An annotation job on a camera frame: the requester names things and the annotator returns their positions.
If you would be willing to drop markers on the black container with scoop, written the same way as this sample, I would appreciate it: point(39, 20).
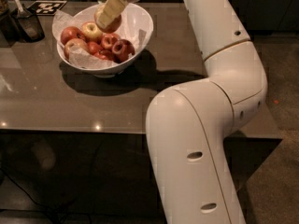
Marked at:
point(28, 25)

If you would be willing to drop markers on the red apple far left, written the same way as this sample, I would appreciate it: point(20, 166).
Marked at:
point(69, 33)

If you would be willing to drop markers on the yellow-red top apple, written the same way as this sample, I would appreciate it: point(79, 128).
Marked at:
point(106, 23)

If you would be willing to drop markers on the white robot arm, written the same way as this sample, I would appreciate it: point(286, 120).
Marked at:
point(187, 123)

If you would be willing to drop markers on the black white marker tag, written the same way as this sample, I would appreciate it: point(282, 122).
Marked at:
point(46, 7)

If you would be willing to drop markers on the red apple back right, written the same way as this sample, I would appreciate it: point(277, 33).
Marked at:
point(108, 40)

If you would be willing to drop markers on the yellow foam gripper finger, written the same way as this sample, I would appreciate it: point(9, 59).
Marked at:
point(114, 8)

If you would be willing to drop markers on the white handled scoop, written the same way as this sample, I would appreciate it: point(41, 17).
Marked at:
point(22, 12)

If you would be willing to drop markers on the white ceramic bowl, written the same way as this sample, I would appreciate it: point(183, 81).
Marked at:
point(140, 25)

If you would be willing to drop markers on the yellow apple at back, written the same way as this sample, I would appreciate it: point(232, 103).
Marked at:
point(91, 31)

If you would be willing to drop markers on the pale red apple front left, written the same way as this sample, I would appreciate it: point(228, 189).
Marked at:
point(75, 43)

